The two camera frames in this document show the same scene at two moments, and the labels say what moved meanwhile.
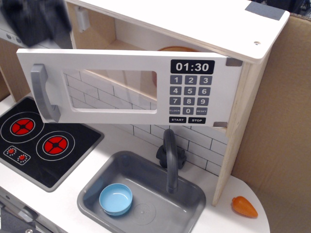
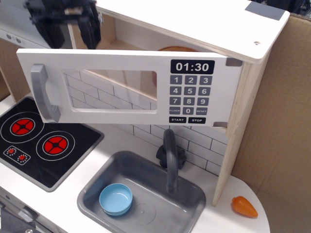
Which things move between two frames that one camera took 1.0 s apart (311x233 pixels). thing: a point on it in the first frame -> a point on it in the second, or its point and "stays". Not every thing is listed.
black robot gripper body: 38,21 -> 51,18
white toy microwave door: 125,87 stays
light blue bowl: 116,199 stays
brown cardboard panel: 274,153 stays
